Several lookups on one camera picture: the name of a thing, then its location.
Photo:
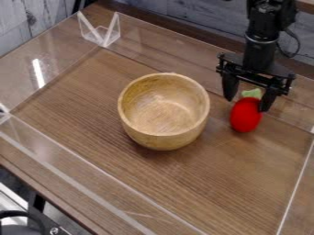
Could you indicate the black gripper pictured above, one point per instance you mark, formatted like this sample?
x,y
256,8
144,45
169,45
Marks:
x,y
273,79

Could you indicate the red felt fruit green leaf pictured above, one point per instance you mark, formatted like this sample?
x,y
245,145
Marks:
x,y
245,116

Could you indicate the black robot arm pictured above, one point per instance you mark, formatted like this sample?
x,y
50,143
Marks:
x,y
255,67

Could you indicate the light wooden bowl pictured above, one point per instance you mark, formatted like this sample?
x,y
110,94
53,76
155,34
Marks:
x,y
163,108

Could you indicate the clear acrylic tray walls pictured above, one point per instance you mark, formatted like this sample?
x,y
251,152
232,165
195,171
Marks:
x,y
229,184

